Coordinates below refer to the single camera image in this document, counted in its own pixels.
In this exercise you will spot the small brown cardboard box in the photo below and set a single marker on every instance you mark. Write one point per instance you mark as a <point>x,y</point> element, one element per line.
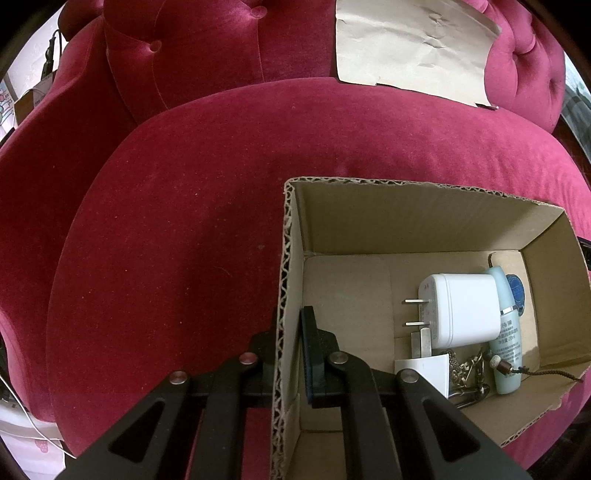
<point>30,104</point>

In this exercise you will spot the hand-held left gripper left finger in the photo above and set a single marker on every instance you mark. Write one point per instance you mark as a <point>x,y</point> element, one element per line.
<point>264,355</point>

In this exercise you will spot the small white plug adapter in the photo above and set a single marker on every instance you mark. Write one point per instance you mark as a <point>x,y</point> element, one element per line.
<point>431,371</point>

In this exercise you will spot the white plug charger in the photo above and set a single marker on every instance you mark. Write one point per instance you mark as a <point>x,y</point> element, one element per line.
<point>464,309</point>

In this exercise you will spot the blue round disc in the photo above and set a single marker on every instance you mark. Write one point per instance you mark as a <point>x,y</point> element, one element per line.
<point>516,293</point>

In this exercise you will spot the red velvet sofa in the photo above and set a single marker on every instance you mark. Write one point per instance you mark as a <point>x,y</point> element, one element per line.
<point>184,207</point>

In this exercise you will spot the white pink patterned cloth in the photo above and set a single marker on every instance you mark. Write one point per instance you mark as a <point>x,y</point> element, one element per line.
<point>27,452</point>

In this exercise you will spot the light blue cosmetic bottle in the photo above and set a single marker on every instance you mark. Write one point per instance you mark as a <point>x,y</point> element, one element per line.
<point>508,350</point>

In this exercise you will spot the creased beige paper sheet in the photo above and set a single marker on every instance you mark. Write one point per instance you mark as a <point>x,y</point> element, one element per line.
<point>415,46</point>

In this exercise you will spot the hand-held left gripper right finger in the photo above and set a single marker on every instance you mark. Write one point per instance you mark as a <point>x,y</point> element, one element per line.
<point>311,355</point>

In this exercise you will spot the grey striped fabric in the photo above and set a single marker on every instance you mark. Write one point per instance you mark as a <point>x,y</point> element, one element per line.
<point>577,115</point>

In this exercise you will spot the black upright object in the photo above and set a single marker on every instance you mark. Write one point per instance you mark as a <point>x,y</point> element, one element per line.
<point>53,50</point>

